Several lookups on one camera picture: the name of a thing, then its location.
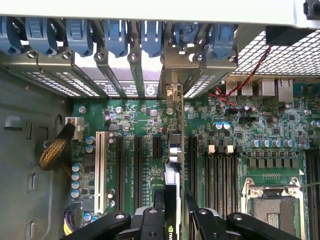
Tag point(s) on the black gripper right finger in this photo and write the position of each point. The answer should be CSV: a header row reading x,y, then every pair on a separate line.
x,y
207,225

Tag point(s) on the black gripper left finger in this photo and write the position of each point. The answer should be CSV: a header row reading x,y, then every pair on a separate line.
x,y
150,222

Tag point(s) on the black RAM slot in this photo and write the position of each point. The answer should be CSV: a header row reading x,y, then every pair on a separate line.
x,y
234,180
208,180
225,180
216,180

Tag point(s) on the long black expansion slot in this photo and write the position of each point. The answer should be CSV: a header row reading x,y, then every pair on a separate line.
x,y
138,172
193,165
120,172

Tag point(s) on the white PCI expansion slot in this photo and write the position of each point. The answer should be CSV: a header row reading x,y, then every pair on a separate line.
x,y
101,172

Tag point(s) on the short black expansion slot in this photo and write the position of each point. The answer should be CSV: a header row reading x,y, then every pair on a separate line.
x,y
156,147

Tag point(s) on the black RAM slot bank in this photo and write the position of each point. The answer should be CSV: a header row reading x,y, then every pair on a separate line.
x,y
313,195

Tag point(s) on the perforated metal slot cover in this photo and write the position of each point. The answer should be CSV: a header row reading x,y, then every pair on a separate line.
x,y
47,82
200,85
80,86

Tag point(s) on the blue slot retention clip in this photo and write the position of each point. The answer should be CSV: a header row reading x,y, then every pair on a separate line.
x,y
41,35
152,37
223,40
116,37
80,37
8,35
186,35

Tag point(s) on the silver CPU socket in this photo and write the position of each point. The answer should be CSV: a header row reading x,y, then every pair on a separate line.
x,y
272,212

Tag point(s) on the green motherboard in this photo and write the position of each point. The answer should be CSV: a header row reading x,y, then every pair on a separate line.
x,y
150,120

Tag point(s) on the white power connector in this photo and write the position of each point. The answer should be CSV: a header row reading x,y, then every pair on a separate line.
x,y
78,128

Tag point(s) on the silver USB port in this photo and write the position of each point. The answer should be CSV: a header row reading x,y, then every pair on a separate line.
x,y
247,87
231,88

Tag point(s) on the grey metal PC case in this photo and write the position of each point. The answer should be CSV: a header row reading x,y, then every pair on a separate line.
x,y
25,150

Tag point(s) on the silver rear port block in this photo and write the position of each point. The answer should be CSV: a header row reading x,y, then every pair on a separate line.
x,y
268,88

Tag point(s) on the silver ethernet port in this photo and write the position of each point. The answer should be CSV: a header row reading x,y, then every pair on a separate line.
x,y
285,90

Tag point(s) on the black knob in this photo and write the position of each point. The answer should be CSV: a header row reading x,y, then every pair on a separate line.
x,y
312,9

